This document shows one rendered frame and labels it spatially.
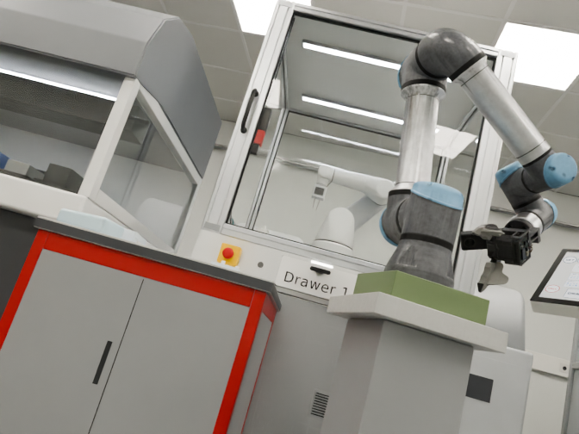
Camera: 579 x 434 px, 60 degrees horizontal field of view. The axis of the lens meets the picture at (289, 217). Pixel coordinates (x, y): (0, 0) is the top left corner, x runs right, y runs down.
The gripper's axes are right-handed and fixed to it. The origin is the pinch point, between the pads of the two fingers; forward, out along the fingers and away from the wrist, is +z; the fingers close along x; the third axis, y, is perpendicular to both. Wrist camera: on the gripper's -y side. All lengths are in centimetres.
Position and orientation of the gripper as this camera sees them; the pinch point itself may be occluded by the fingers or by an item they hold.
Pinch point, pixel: (472, 263)
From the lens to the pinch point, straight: 122.8
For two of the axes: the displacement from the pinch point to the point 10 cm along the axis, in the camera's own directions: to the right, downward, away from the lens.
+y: 6.7, 0.8, -7.4
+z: -7.1, 3.5, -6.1
